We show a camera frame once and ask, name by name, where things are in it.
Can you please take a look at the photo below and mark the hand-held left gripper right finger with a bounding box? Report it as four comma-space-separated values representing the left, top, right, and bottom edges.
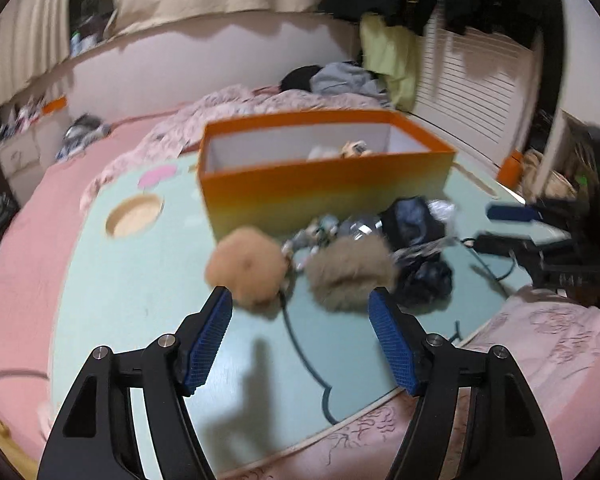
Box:
368, 287, 563, 480

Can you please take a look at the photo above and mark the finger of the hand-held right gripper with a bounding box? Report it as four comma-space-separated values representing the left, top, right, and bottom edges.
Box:
486, 202, 572, 242
472, 232, 544, 262

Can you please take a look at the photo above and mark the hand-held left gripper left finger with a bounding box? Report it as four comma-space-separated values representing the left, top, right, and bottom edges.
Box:
36, 286, 233, 480

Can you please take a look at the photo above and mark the beige fur pompom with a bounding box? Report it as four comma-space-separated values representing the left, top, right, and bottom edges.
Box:
305, 236, 400, 314

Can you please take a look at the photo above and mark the peach fluffy pompom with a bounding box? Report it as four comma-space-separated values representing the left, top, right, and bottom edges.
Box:
204, 226, 289, 309

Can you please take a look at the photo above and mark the orange cardboard box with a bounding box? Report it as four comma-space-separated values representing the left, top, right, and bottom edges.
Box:
196, 109, 457, 242

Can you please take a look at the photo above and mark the beige bag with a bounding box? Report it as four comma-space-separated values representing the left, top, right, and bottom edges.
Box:
522, 150, 576, 201

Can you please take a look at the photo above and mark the white crumpled plastic wrap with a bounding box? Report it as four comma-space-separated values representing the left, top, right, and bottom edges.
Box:
427, 199, 458, 226

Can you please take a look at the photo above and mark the dark blue plastic packet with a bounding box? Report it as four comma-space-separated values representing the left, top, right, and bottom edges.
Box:
380, 197, 446, 251

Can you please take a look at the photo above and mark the pink floral quilt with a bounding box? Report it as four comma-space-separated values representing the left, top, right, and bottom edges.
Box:
220, 290, 600, 480

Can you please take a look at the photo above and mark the silver foil packet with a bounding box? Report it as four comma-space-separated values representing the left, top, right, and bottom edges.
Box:
340, 215, 383, 241

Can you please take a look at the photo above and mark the white slatted door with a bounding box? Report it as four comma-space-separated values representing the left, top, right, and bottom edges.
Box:
415, 10, 543, 166

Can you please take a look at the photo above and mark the pink bed sheet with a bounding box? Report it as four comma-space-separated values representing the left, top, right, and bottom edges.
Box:
0, 110, 206, 480

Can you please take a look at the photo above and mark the green pillow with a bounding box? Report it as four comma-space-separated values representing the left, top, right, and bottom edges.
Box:
359, 14, 421, 111

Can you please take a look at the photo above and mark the grey clothing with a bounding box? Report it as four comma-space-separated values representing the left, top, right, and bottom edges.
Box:
310, 62, 388, 98

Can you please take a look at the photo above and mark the pink floral blanket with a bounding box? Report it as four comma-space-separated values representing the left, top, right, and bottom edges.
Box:
80, 85, 396, 211

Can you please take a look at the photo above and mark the striped cloth bundle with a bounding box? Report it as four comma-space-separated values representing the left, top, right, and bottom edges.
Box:
57, 114, 112, 158

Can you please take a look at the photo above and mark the black cloth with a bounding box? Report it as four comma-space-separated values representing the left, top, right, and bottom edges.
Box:
281, 66, 323, 92

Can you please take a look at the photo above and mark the white nightstand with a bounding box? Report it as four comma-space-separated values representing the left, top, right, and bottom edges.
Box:
0, 125, 46, 196

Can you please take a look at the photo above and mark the black cord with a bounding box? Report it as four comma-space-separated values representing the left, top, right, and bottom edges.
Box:
460, 239, 517, 282

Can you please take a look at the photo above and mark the teal figure keychain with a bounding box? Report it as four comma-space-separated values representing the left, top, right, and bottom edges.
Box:
280, 215, 341, 272

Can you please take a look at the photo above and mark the small doll keychain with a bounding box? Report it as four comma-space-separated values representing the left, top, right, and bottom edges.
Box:
341, 140, 373, 159

